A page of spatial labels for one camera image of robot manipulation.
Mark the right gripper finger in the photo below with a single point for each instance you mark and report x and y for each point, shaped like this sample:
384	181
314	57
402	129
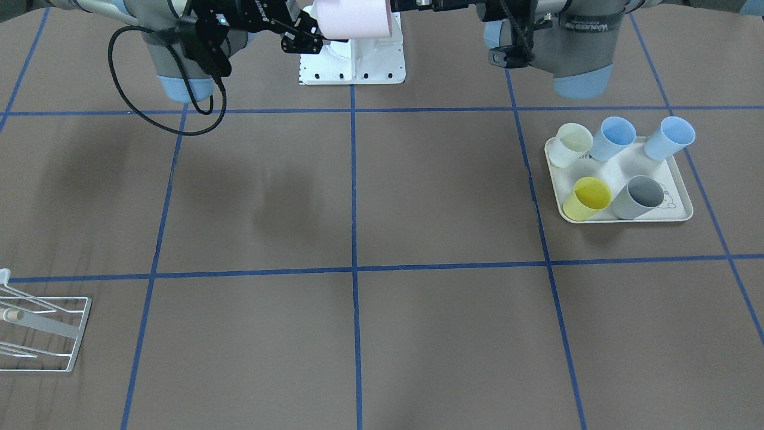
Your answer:
302	41
296	20

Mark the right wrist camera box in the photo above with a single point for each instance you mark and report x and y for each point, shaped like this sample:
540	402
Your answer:
205	41

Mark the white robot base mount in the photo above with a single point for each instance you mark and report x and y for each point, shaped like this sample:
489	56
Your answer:
357	62

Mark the yellow plastic cup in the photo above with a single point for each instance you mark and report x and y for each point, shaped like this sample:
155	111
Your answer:
588	197

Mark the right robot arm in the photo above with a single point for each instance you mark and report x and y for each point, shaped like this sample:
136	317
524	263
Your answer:
182	79

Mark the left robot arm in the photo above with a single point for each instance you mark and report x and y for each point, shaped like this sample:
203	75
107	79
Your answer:
574	41

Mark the light blue plastic cup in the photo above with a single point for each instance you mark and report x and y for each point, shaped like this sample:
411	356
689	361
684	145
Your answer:
613	136

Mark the white wire cup rack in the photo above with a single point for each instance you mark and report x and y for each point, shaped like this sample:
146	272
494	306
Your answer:
41	333

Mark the cream plastic tray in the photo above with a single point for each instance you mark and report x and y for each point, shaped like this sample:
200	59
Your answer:
676	205

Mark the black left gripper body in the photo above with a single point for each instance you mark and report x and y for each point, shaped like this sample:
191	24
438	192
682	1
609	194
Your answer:
449	5

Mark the grey plastic cup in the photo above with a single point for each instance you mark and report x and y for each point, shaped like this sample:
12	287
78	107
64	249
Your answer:
638	196

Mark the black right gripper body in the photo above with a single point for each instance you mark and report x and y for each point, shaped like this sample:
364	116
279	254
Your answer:
253	16

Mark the pink plastic cup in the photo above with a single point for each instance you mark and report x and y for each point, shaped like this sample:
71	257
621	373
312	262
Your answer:
344	20

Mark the cream plastic cup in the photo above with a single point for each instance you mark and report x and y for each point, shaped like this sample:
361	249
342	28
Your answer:
571	141

